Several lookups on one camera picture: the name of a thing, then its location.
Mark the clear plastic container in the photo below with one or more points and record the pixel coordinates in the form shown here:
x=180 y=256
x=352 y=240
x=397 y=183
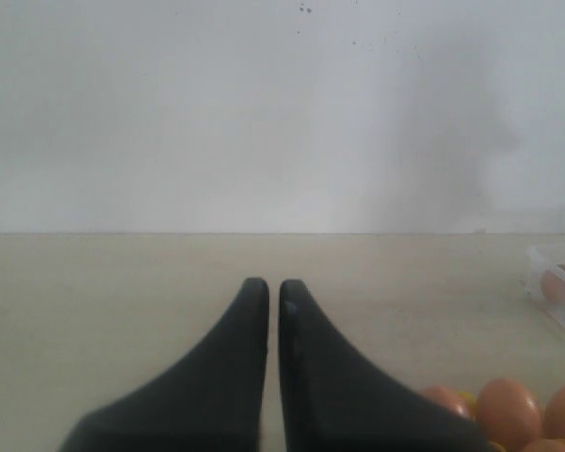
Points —
x=540 y=259

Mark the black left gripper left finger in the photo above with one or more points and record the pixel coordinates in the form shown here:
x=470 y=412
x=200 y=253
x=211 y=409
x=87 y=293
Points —
x=210 y=400

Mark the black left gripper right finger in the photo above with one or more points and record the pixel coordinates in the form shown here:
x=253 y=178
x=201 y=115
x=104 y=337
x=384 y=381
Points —
x=335 y=399

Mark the yellow plastic egg tray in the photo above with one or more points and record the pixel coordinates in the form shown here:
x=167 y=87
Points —
x=470 y=402

